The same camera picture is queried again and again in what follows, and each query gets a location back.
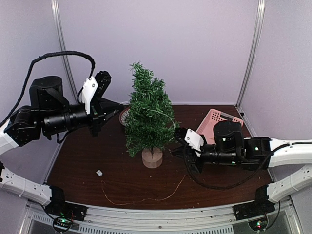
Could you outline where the small green christmas tree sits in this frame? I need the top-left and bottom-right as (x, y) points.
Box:
(125, 62), (179, 169)

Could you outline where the white battery box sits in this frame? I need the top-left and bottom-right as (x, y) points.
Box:
(96, 170), (103, 177)

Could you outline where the fairy light wire string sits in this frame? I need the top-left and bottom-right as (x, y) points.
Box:
(101, 107), (186, 205)

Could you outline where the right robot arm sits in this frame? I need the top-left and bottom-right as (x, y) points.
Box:
(171, 109), (312, 215)

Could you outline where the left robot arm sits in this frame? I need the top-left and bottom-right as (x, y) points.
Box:
(0, 71), (123, 216)

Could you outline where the floral patterned ceramic plate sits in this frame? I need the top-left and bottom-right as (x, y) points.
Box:
(118, 107), (130, 126)

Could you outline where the pink perforated plastic basket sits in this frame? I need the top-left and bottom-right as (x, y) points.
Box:
(196, 109), (244, 143)

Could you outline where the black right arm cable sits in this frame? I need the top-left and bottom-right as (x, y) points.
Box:
(182, 143), (273, 190)

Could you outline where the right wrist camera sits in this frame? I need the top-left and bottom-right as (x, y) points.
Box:
(174, 128), (205, 157)

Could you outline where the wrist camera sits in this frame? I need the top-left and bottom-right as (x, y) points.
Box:
(81, 71), (111, 115)
(174, 128), (205, 157)

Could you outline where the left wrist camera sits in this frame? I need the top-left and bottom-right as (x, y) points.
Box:
(81, 71), (111, 115)

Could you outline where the black braided left cable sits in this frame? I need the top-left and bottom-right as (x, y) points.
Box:
(0, 50), (96, 125)

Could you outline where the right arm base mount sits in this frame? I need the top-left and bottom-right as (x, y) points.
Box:
(233, 185), (275, 232)

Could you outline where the aluminium front rail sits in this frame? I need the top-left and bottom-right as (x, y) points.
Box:
(17, 198), (304, 234)

